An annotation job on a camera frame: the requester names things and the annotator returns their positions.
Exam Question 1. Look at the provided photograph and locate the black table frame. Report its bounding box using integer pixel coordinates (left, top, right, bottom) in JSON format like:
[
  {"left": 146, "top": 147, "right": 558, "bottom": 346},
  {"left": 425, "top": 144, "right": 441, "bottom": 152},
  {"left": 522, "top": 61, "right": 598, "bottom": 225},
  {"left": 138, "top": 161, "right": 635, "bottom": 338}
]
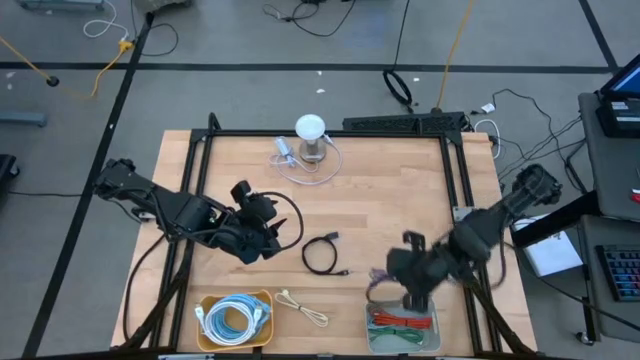
[{"left": 119, "top": 112, "right": 540, "bottom": 360}]

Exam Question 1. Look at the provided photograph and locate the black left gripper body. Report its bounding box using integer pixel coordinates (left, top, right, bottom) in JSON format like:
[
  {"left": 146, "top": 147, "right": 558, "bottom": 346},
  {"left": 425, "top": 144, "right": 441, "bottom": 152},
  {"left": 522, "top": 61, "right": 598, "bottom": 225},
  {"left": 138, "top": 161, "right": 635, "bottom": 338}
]
[{"left": 212, "top": 218, "right": 284, "bottom": 266}]

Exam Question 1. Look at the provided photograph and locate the green coiled cable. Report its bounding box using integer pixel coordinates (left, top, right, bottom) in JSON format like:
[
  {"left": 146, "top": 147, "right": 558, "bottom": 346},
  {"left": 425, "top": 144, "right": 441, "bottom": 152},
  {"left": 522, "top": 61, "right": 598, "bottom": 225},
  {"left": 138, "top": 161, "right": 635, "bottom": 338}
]
[{"left": 368, "top": 327, "right": 427, "bottom": 347}]

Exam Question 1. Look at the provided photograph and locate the white bulb brass table lamp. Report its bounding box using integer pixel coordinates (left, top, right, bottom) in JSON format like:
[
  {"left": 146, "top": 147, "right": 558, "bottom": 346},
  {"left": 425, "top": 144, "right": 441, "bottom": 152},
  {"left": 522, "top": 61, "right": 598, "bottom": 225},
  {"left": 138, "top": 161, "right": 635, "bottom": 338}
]
[{"left": 294, "top": 113, "right": 329, "bottom": 164}]

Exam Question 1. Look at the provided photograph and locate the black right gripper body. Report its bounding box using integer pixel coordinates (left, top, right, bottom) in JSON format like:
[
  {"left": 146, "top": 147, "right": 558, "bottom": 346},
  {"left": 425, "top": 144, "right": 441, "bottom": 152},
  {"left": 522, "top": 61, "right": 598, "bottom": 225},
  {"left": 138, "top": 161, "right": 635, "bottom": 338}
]
[{"left": 399, "top": 247, "right": 459, "bottom": 311}]

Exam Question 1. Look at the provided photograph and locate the yellow floor extension cord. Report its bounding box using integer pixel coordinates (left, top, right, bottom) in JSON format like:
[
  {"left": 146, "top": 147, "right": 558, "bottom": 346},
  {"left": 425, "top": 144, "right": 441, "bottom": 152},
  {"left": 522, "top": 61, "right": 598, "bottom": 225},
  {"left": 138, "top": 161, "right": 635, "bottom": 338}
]
[{"left": 91, "top": 39, "right": 136, "bottom": 99}]

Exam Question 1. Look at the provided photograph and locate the grey floor bar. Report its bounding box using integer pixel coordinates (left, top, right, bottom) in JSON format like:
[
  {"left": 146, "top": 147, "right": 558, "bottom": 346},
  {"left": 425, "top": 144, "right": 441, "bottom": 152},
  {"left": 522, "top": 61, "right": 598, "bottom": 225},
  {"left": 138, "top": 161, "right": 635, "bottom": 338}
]
[{"left": 0, "top": 110, "right": 49, "bottom": 128}]

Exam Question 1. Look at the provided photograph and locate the black beam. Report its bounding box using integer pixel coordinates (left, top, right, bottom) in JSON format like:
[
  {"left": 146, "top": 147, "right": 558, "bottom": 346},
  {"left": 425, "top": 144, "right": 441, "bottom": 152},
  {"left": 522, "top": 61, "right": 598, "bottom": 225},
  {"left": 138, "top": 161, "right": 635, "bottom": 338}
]
[{"left": 509, "top": 190, "right": 601, "bottom": 250}]

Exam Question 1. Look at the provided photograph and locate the cream cable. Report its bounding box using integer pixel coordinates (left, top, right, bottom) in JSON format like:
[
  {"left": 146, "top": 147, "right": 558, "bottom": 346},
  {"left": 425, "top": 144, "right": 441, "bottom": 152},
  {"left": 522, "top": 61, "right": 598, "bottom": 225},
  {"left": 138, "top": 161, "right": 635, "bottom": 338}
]
[{"left": 274, "top": 288, "right": 330, "bottom": 329}]

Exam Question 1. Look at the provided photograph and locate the grey desk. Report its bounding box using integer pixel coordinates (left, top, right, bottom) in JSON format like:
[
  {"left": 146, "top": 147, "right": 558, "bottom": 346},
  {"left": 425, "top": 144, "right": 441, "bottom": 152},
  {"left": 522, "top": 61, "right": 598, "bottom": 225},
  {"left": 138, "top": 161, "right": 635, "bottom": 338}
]
[{"left": 578, "top": 91, "right": 640, "bottom": 222}]

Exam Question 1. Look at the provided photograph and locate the white box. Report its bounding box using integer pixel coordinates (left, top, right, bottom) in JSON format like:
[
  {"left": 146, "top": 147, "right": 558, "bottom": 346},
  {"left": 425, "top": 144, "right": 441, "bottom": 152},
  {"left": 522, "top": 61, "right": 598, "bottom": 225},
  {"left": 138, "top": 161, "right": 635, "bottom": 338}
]
[{"left": 510, "top": 213, "right": 585, "bottom": 279}]

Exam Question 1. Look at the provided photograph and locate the light blue Pixio cable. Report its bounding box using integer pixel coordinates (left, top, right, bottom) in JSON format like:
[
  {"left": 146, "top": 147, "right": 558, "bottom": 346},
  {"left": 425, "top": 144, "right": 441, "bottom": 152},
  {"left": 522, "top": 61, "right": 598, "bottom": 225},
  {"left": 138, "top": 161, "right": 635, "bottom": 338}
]
[{"left": 193, "top": 294, "right": 261, "bottom": 348}]

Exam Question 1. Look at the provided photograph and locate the black USB cable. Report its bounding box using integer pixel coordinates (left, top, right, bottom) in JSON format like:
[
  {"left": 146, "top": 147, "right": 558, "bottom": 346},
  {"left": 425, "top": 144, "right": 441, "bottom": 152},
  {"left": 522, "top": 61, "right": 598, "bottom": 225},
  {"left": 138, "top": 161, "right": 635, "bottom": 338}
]
[{"left": 301, "top": 231, "right": 352, "bottom": 278}]

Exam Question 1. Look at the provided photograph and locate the yellow plastic tray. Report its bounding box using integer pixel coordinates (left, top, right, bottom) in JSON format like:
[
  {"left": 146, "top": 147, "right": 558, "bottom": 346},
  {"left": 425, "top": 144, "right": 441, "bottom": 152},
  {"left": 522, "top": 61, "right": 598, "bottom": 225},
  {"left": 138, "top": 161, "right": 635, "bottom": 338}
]
[{"left": 195, "top": 289, "right": 276, "bottom": 353}]

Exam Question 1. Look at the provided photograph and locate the black floor object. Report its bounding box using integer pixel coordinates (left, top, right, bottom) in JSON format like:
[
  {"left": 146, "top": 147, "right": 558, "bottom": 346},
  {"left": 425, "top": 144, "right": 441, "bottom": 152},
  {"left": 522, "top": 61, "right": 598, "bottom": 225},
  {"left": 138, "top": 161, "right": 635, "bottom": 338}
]
[{"left": 0, "top": 153, "right": 21, "bottom": 200}]

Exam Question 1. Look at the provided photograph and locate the white lamp power cord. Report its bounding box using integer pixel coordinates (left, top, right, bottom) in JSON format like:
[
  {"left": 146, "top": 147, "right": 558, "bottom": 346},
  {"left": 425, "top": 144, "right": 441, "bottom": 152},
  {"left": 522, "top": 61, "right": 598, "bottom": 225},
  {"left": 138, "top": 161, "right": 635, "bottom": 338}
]
[{"left": 268, "top": 133, "right": 345, "bottom": 187}]

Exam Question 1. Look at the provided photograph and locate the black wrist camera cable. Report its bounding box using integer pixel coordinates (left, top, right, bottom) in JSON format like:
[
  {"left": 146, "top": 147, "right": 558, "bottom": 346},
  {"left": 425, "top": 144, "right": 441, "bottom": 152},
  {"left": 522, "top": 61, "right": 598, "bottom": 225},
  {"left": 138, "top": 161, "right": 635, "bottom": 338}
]
[{"left": 259, "top": 191, "right": 305, "bottom": 251}]

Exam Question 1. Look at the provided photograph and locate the backlit black keyboard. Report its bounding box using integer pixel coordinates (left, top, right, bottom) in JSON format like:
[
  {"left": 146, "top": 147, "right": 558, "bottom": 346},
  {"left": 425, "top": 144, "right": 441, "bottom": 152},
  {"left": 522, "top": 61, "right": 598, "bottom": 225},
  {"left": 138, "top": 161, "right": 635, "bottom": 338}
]
[{"left": 594, "top": 243, "right": 640, "bottom": 303}]

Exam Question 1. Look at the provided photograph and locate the black laptop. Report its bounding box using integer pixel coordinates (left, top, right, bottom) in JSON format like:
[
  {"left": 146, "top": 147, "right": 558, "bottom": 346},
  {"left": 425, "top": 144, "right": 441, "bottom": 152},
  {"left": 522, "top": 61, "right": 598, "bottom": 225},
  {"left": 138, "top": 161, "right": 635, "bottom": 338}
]
[{"left": 596, "top": 52, "right": 640, "bottom": 140}]

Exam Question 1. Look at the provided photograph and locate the white floor cord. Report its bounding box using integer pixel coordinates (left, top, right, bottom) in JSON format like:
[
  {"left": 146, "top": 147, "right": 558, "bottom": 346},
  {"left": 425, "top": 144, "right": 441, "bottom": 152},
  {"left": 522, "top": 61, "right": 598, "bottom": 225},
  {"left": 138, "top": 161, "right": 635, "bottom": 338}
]
[{"left": 82, "top": 0, "right": 131, "bottom": 42}]

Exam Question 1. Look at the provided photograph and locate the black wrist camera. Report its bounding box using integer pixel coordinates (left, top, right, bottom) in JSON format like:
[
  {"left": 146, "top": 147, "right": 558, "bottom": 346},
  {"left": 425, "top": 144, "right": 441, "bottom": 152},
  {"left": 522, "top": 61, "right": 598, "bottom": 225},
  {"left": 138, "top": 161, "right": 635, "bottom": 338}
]
[
  {"left": 229, "top": 180, "right": 279, "bottom": 224},
  {"left": 402, "top": 229, "right": 427, "bottom": 251}
]

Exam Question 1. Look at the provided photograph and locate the yellow hanging power cord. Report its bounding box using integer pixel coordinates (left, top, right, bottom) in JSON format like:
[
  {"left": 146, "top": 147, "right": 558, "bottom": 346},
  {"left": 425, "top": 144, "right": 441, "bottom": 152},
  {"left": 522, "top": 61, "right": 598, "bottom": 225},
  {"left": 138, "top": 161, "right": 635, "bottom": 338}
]
[
  {"left": 433, "top": 0, "right": 476, "bottom": 115},
  {"left": 0, "top": 35, "right": 60, "bottom": 88}
]

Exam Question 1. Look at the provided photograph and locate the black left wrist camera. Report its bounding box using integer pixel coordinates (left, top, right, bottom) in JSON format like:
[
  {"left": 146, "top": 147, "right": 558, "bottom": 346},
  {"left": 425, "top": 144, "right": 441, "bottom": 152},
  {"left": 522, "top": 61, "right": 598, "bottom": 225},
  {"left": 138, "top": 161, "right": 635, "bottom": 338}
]
[{"left": 229, "top": 180, "right": 279, "bottom": 224}]

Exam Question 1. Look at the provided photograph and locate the orange cable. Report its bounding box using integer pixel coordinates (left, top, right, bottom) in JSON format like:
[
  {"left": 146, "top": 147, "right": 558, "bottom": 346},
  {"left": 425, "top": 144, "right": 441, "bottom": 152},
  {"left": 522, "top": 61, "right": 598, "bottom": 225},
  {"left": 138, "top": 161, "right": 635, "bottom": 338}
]
[{"left": 372, "top": 310, "right": 434, "bottom": 331}]

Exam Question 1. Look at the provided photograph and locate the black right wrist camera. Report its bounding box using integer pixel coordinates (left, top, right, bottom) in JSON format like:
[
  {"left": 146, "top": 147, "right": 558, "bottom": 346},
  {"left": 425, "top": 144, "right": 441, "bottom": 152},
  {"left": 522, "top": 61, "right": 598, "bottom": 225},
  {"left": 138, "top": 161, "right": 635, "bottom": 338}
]
[{"left": 402, "top": 229, "right": 427, "bottom": 251}]

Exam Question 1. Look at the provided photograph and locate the grey plastic bin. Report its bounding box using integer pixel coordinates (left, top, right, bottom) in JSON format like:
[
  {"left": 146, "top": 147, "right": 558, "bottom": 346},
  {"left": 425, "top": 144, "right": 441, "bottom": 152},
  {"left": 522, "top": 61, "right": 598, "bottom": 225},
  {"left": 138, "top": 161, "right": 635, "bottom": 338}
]
[{"left": 364, "top": 297, "right": 444, "bottom": 356}]

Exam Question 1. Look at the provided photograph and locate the purple cable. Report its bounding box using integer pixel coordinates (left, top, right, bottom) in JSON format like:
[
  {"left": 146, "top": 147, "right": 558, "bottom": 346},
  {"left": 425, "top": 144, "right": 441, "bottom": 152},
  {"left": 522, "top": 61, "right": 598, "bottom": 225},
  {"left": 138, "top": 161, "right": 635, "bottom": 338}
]
[{"left": 366, "top": 268, "right": 401, "bottom": 304}]

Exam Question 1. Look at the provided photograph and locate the black hanging cable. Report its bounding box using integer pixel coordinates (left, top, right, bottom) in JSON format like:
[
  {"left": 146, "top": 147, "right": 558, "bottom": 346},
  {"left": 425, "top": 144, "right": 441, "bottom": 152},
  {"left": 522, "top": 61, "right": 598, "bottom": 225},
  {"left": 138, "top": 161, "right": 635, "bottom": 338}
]
[{"left": 381, "top": 0, "right": 414, "bottom": 108}]

